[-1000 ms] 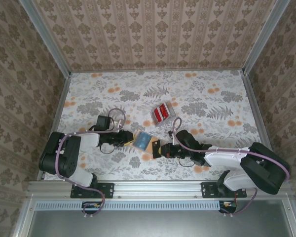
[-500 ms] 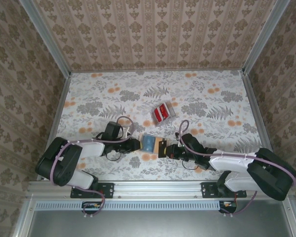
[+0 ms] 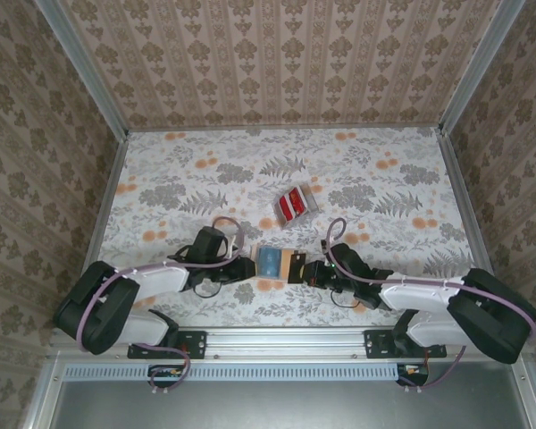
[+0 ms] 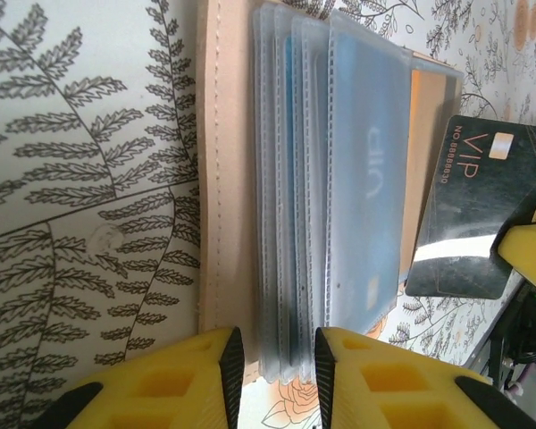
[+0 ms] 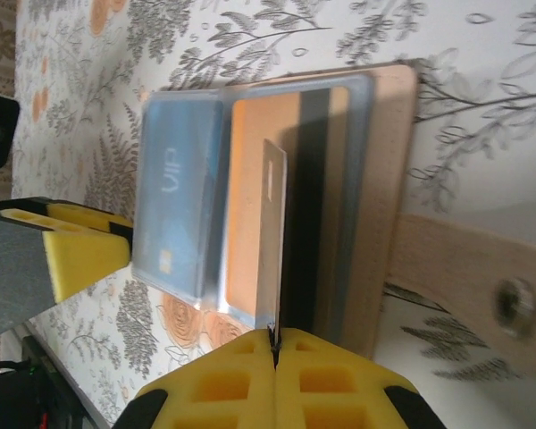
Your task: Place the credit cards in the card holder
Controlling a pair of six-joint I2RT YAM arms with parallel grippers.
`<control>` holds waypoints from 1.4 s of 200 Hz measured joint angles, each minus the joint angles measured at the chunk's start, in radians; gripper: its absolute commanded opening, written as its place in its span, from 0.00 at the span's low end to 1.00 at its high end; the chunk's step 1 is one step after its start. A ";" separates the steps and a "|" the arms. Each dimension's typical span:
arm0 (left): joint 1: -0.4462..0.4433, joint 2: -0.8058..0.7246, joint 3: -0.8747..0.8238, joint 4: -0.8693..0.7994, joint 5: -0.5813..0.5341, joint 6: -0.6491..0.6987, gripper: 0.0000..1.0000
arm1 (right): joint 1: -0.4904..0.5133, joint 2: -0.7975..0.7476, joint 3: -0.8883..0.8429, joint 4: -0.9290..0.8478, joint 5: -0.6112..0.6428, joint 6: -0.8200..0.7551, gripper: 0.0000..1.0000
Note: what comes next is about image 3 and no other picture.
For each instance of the aluminium table edge rail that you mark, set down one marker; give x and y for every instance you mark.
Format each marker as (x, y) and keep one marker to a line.
(111, 179)
(459, 179)

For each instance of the floral patterned table cover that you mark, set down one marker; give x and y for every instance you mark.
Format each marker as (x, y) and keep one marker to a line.
(268, 313)

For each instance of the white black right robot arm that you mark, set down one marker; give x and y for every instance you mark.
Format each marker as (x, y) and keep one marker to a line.
(491, 317)

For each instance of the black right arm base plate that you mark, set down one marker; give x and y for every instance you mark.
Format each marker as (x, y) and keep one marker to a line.
(377, 344)

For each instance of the blue card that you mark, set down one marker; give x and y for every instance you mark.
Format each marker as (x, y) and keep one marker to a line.
(268, 263)

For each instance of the red item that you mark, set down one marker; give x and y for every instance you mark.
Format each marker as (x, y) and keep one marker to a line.
(310, 207)

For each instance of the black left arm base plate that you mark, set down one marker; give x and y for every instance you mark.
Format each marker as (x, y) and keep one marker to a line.
(192, 344)

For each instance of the grey metal panel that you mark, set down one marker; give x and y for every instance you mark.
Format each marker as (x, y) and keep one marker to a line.
(286, 406)

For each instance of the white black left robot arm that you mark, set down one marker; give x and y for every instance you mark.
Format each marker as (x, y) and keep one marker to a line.
(98, 308)

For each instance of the long aluminium frame rail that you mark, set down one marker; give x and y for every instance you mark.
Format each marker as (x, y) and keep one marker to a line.
(286, 342)

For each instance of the aluminium frame post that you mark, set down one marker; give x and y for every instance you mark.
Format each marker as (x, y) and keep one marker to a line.
(479, 67)
(85, 67)

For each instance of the aluminium frame bar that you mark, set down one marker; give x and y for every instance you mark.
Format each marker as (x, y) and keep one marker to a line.
(530, 393)
(42, 393)

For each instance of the black connector board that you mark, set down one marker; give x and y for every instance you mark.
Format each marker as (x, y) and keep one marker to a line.
(165, 372)
(413, 371)

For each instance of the red gold-print card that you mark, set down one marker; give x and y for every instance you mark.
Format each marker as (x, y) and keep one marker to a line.
(290, 205)

